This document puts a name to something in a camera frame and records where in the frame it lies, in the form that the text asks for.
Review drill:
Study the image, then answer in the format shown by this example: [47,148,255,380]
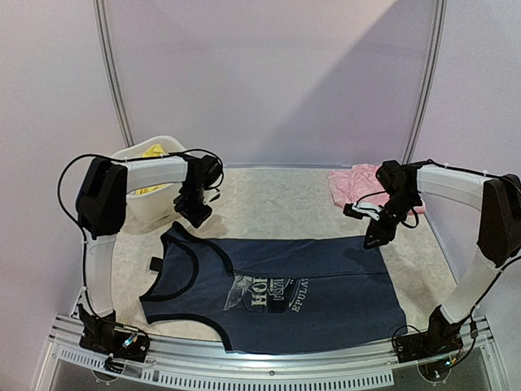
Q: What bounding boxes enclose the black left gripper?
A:
[173,182,212,227]

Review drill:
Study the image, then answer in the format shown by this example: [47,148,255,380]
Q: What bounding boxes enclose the pink patterned shorts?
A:
[327,164,427,215]

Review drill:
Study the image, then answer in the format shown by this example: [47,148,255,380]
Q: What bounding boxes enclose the dark blue garment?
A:
[140,223,406,354]

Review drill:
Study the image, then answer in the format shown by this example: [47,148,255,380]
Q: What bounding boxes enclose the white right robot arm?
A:
[364,160,520,355]

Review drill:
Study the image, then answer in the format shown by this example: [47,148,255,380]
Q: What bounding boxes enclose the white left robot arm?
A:
[76,152,224,318]

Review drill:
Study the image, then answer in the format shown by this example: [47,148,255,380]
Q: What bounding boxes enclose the white plastic laundry basket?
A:
[112,135,188,222]

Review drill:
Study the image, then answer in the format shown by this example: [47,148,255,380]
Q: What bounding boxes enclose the yellow garment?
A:
[135,143,167,196]

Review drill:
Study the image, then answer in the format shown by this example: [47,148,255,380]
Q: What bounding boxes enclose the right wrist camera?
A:
[343,202,383,221]

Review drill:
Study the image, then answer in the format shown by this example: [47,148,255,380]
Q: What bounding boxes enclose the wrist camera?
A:
[343,202,383,221]
[195,155,224,191]

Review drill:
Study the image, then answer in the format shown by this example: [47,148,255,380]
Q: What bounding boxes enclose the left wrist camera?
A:
[195,155,224,191]

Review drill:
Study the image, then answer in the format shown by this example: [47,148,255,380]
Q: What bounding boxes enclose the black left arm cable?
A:
[56,148,225,314]

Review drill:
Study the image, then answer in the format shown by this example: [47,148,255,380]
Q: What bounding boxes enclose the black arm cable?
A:
[56,148,225,314]
[353,158,521,327]

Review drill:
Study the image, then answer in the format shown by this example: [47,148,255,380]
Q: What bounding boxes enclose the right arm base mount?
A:
[391,323,463,363]

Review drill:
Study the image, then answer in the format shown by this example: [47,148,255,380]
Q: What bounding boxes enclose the right aluminium frame post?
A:
[401,0,447,164]

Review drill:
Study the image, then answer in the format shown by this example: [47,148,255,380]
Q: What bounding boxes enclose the aluminium frame post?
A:
[93,0,135,147]
[401,0,447,164]

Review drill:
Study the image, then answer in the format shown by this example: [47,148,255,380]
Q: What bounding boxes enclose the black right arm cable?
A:
[353,158,521,327]

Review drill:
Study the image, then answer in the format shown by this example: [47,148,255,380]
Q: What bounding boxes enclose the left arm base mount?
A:
[78,305,151,362]

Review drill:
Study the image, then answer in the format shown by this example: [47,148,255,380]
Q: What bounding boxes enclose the aluminium front rail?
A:
[34,315,510,390]

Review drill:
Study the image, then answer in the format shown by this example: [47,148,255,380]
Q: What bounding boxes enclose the left aluminium frame post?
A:
[93,0,135,147]

